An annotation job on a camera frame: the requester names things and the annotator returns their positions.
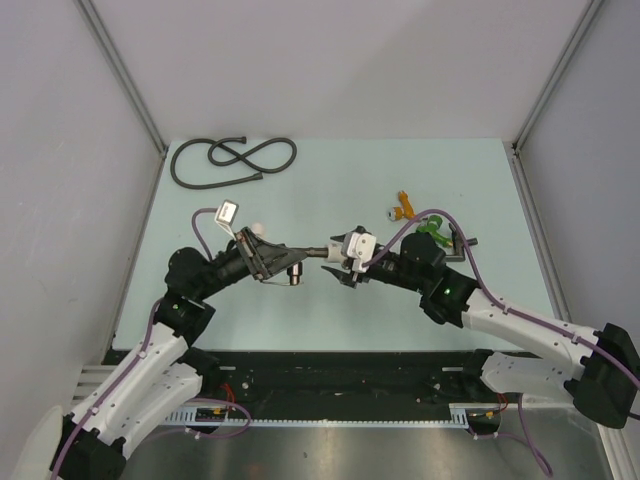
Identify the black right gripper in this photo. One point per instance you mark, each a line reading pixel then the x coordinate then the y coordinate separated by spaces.
pixel 350 280

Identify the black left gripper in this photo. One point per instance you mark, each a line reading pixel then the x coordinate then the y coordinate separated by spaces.
pixel 250 244

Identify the brushed steel water faucet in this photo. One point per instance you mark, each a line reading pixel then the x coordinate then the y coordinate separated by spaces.
pixel 295 271

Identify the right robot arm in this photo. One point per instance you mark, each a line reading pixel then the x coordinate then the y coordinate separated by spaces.
pixel 597 370

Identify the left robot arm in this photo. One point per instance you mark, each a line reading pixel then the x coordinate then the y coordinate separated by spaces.
pixel 165 370

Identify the white plastic pipe coupling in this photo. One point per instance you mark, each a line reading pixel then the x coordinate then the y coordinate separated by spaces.
pixel 258 229

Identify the orange faucet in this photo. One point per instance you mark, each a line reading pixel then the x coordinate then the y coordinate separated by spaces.
pixel 403 211

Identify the green faucet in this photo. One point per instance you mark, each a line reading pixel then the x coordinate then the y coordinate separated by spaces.
pixel 431 226

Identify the dark metal L-shaped faucet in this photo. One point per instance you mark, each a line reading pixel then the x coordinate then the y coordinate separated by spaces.
pixel 458 250

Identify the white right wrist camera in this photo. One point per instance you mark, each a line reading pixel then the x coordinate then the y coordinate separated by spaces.
pixel 360 254

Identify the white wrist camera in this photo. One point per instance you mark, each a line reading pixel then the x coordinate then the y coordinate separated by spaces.
pixel 360 254
pixel 225 216

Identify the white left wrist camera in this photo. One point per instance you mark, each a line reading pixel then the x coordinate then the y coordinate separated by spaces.
pixel 225 216

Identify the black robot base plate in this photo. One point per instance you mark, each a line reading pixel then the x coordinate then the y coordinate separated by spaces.
pixel 347 386

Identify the slotted grey cable duct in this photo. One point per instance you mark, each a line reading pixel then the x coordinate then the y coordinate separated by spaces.
pixel 204 417

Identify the left aluminium frame post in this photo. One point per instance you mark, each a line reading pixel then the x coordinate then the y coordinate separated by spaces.
pixel 116 64

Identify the aluminium frame post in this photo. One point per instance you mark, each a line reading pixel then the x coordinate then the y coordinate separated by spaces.
pixel 587 19
pixel 116 64

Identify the right aluminium frame post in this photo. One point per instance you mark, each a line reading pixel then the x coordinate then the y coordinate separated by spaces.
pixel 587 19

